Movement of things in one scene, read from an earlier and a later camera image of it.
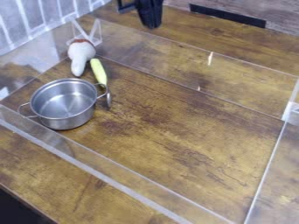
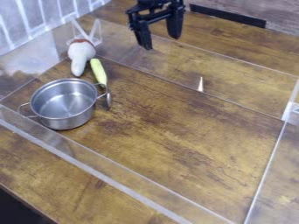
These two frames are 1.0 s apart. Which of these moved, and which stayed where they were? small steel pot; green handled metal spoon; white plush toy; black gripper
Moved: black gripper
Stayed: green handled metal spoon; white plush toy; small steel pot
